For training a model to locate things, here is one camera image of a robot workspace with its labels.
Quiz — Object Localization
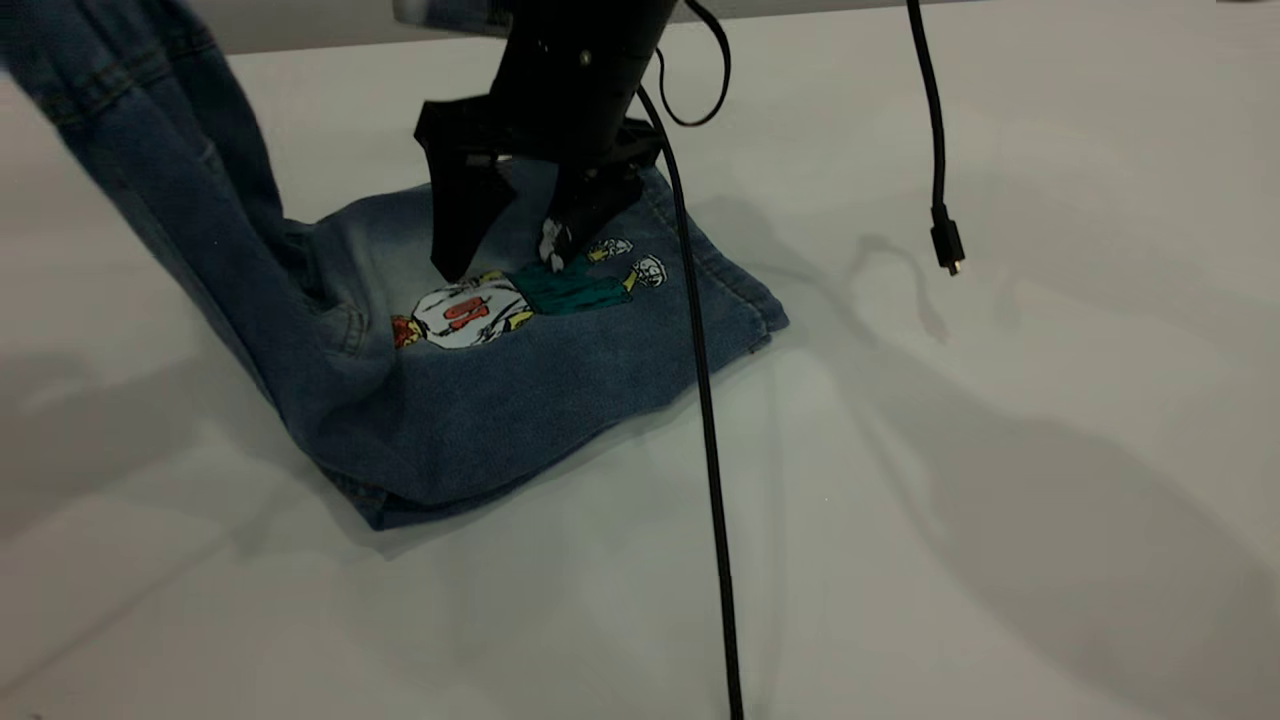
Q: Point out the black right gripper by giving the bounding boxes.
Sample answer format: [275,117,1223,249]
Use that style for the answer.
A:
[415,0,681,283]

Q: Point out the blue denim pants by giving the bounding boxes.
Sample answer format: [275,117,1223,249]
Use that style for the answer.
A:
[0,0,791,531]

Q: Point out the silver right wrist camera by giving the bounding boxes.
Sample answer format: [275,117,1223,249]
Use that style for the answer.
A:
[393,0,521,38]

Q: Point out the black looped cable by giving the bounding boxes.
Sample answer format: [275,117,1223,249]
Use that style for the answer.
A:
[653,0,733,129]

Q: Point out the long black cable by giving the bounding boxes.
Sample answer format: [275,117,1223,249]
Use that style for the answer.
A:
[633,85,746,720]

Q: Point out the thin black cable with plug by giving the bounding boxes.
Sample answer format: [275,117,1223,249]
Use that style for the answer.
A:
[903,0,967,278]

